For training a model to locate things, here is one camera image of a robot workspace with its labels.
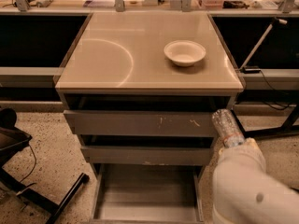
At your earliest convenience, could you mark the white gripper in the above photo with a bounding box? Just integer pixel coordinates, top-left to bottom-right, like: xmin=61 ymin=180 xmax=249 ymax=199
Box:
xmin=218 ymin=138 xmax=266 ymax=172

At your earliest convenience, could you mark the clear plastic water bottle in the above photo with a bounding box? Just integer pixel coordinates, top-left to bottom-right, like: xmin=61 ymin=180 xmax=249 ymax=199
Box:
xmin=212 ymin=109 xmax=245 ymax=148

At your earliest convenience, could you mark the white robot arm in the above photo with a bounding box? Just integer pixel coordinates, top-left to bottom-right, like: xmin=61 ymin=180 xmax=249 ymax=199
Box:
xmin=212 ymin=138 xmax=299 ymax=224

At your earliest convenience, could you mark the grey middle drawer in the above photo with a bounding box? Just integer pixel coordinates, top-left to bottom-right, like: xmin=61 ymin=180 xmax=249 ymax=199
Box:
xmin=81 ymin=146 xmax=212 ymax=166

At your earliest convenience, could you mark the grey drawer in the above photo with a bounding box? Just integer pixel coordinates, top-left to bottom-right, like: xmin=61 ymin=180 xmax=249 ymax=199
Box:
xmin=81 ymin=146 xmax=212 ymax=166
xmin=64 ymin=110 xmax=218 ymax=137
xmin=89 ymin=164 xmax=204 ymax=224

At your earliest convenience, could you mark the grey bottom drawer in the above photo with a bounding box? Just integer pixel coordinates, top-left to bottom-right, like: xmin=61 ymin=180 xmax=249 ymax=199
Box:
xmin=89 ymin=164 xmax=204 ymax=224

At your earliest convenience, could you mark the grey drawer cabinet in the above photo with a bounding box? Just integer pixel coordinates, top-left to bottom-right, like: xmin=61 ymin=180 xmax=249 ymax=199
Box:
xmin=54 ymin=9 xmax=244 ymax=173

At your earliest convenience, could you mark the grey top drawer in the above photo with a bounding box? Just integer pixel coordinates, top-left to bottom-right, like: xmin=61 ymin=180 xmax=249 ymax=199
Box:
xmin=64 ymin=110 xmax=218 ymax=137

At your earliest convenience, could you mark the black wheeled stand right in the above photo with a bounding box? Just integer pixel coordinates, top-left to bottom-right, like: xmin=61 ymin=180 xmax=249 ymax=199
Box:
xmin=232 ymin=105 xmax=299 ymax=140

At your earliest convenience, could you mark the white bowl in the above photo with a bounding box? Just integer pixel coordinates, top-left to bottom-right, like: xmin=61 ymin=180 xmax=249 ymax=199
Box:
xmin=164 ymin=40 xmax=206 ymax=67

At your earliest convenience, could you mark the white rod with black tip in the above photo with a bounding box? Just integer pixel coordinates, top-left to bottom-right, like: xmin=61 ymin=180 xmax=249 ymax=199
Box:
xmin=239 ymin=18 xmax=288 ymax=70

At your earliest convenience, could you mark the black stand left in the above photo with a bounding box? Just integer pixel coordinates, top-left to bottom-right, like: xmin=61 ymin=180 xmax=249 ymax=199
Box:
xmin=0 ymin=107 xmax=91 ymax=224

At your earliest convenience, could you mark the black cable on floor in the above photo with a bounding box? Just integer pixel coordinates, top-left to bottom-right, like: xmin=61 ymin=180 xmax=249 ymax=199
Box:
xmin=17 ymin=144 xmax=37 ymax=198

